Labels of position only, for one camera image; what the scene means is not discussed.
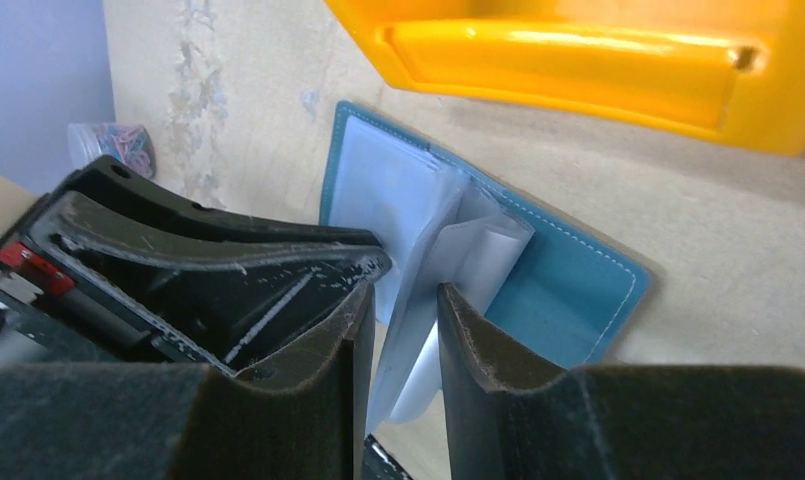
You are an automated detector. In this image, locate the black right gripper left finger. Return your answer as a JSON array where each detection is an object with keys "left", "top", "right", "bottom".
[{"left": 0, "top": 285, "right": 375, "bottom": 479}]

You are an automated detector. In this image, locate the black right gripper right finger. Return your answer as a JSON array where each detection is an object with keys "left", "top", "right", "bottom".
[{"left": 437, "top": 283, "right": 805, "bottom": 479}]

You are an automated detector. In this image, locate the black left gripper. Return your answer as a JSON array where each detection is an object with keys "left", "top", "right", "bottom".
[{"left": 0, "top": 155, "right": 390, "bottom": 374}]

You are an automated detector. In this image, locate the blue leather card holder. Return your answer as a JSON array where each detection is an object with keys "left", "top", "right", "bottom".
[{"left": 320, "top": 101, "right": 652, "bottom": 432}]

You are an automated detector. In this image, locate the bag of coloured rubber bands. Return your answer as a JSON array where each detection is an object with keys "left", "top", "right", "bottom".
[{"left": 67, "top": 122, "right": 156, "bottom": 179}]

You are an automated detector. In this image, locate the yellow middle bin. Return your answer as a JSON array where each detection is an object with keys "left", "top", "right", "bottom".
[{"left": 329, "top": 0, "right": 805, "bottom": 155}]

